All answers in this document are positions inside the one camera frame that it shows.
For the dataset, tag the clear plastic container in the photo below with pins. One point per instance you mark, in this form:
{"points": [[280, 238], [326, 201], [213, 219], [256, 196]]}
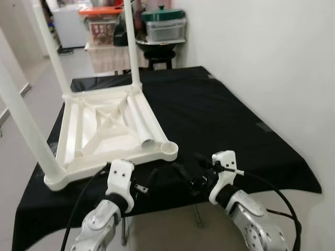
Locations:
{"points": [[166, 31]]}

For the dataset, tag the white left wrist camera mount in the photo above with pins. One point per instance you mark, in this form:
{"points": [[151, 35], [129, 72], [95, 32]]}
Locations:
{"points": [[120, 178]]}

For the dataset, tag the orange lid storage box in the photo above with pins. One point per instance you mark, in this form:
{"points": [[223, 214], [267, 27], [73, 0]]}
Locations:
{"points": [[102, 29]]}

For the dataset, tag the green pot lid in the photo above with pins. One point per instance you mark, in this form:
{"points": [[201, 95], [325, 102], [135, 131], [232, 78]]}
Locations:
{"points": [[163, 14]]}

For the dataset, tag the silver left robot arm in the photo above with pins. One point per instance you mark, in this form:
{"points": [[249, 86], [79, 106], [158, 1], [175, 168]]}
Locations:
{"points": [[99, 225]]}

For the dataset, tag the clear tape piece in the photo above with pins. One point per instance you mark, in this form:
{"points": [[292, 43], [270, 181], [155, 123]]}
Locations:
{"points": [[263, 127], [212, 77]]}

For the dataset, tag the beige cloth covered table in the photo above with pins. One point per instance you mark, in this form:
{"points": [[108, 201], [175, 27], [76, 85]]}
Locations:
{"points": [[110, 58]]}

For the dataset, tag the black plastic bag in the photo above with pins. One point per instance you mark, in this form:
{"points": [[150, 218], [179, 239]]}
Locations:
{"points": [[119, 31]]}

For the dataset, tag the black round floor object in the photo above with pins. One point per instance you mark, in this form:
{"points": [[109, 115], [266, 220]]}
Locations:
{"points": [[65, 50]]}

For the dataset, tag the black wok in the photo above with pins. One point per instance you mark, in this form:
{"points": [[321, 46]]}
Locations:
{"points": [[157, 46]]}

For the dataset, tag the white plastic table top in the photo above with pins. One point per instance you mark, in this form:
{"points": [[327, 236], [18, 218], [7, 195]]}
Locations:
{"points": [[104, 130]]}

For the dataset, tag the white appliance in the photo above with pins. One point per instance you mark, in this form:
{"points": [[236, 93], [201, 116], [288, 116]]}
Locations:
{"points": [[70, 26]]}

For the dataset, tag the grey metal table leg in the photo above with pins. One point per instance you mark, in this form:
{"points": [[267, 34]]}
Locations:
{"points": [[124, 232], [199, 215]]}

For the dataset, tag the black tablecloth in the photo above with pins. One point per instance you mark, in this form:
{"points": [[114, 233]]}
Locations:
{"points": [[220, 115]]}

